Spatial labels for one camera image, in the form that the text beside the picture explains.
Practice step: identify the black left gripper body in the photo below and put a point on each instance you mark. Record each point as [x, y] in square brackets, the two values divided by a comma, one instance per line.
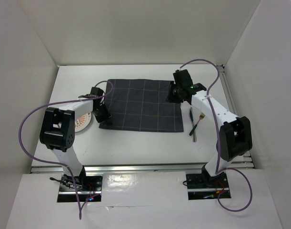
[101, 108]

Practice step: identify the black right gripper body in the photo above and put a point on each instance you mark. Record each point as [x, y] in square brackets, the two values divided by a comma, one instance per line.
[181, 100]

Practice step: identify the dark checked cloth placemat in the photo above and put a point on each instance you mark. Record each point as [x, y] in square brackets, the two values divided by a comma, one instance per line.
[141, 105]

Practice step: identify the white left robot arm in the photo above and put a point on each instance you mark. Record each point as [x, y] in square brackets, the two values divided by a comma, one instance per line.
[58, 131]

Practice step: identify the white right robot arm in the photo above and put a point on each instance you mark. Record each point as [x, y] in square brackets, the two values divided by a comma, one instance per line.
[233, 133]

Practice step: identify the orange sunburst patterned plate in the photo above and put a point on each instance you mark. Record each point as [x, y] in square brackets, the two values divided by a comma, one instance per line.
[83, 122]

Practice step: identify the green handled gold fork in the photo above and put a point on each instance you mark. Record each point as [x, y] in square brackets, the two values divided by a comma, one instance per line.
[202, 115]

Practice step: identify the striped handled knife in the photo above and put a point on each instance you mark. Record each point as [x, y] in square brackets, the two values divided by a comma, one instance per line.
[194, 137]

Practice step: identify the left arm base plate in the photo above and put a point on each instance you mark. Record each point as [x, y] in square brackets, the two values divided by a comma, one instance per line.
[89, 191]

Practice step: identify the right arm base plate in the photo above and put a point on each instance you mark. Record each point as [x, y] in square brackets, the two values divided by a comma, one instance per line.
[199, 189]

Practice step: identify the aluminium right side rail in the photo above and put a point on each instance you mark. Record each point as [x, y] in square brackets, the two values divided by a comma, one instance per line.
[245, 161]

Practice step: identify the aluminium rail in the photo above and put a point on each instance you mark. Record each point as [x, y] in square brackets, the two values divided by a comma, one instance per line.
[125, 168]
[245, 161]

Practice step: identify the aluminium front rail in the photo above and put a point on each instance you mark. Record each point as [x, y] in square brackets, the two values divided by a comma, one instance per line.
[125, 168]

